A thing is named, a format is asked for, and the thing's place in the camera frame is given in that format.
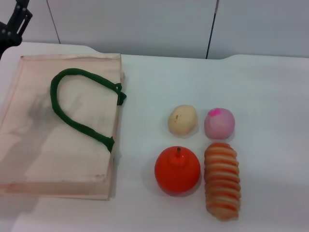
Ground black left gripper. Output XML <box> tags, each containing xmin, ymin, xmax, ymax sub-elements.
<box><xmin>0</xmin><ymin>0</ymin><xmax>33</xmax><ymax>47</ymax></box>

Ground white canvas handbag green handles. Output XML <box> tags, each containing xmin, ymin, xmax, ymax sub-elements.
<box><xmin>0</xmin><ymin>53</ymin><xmax>128</xmax><ymax>201</ymax></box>

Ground beige potato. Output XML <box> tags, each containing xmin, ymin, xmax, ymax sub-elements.
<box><xmin>168</xmin><ymin>104</ymin><xmax>198</xmax><ymax>135</ymax></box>

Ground thin dark vertical pole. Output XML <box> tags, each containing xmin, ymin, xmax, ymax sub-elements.
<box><xmin>205</xmin><ymin>0</ymin><xmax>220</xmax><ymax>59</ymax></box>

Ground orange red toy apple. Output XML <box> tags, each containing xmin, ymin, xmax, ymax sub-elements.
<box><xmin>154</xmin><ymin>145</ymin><xmax>201</xmax><ymax>193</ymax></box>

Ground pink round peach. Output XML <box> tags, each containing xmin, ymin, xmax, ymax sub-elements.
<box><xmin>204</xmin><ymin>107</ymin><xmax>236</xmax><ymax>140</ymax></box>

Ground orange striped bread loaf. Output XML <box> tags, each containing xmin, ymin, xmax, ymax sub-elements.
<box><xmin>204</xmin><ymin>142</ymin><xmax>242</xmax><ymax>220</ymax></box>

